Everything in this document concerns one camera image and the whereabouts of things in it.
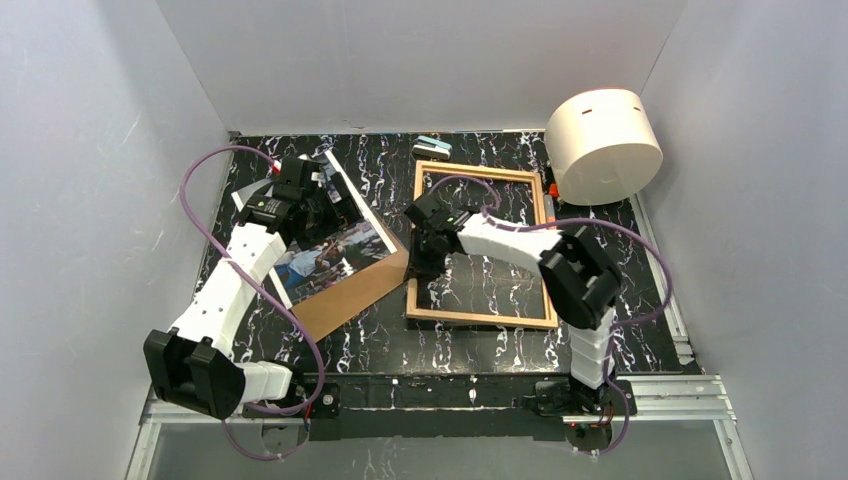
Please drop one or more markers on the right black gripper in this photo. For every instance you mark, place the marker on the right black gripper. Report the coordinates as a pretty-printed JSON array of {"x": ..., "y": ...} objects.
[{"x": 428, "y": 248}]

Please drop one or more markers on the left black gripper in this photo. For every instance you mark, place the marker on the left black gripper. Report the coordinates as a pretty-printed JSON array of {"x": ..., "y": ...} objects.
[{"x": 329, "y": 216}]

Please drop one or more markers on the printed street photo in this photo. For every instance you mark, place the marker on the printed street photo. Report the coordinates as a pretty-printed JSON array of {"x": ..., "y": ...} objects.
[{"x": 297, "y": 274}]

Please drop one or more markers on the light wooden picture frame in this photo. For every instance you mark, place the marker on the light wooden picture frame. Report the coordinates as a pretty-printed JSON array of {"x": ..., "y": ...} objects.
[{"x": 533, "y": 179}]

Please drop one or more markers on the brown cardboard backing board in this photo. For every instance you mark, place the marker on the brown cardboard backing board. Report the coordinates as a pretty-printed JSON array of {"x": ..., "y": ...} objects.
[{"x": 325, "y": 312}]

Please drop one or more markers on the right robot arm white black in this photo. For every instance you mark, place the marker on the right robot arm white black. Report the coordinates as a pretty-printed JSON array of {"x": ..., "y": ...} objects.
[{"x": 581, "y": 281}]

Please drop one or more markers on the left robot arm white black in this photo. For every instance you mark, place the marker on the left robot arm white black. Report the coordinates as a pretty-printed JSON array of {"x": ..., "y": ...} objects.
[{"x": 191, "y": 364}]

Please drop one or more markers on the orange grey marker pen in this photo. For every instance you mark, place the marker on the orange grey marker pen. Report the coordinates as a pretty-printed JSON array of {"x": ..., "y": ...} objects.
[{"x": 550, "y": 199}]

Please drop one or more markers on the white cylindrical container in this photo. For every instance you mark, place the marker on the white cylindrical container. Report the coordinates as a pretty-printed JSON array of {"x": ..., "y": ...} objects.
[{"x": 601, "y": 147}]

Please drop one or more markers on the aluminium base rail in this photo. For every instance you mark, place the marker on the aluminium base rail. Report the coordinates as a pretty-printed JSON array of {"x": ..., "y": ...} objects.
[{"x": 453, "y": 427}]

